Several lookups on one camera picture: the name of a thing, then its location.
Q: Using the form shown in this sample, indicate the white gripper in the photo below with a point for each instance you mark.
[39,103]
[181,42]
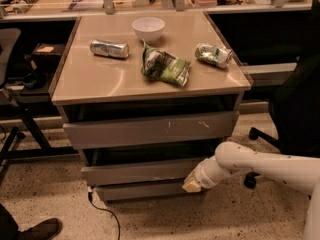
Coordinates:
[202,179]

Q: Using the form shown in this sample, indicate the grey drawer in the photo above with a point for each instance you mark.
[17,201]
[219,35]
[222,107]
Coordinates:
[150,130]
[150,163]
[140,190]

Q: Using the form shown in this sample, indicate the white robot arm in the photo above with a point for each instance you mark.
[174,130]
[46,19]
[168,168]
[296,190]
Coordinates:
[298,172]

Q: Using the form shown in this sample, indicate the grey bottom drawer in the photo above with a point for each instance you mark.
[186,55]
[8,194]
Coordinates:
[140,190]

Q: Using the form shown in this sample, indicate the grey top drawer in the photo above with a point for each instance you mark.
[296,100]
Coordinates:
[150,130]

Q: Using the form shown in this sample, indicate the grey drawer cabinet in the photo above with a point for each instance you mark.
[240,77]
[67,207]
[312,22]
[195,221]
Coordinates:
[97,88]

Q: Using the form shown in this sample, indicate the green chip bag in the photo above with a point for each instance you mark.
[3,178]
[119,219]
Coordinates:
[159,65]

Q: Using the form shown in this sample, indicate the crushed green white can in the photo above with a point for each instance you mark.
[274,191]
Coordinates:
[213,55]

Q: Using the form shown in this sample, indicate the black office chair right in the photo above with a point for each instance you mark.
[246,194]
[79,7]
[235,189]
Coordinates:
[295,106]

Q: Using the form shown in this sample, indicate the brown shoe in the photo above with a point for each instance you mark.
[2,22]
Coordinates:
[46,230]

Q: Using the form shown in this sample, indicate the silver can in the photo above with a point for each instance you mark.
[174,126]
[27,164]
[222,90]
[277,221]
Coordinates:
[109,49]

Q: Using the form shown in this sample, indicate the white bowl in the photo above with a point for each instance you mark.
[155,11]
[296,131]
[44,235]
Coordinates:
[148,29]

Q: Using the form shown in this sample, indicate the black box with label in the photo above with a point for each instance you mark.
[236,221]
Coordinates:
[44,52]

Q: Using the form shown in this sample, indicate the grey office chair left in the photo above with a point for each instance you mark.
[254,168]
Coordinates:
[8,39]

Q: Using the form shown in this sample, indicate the soldering iron stand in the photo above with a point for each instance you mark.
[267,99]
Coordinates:
[22,6]

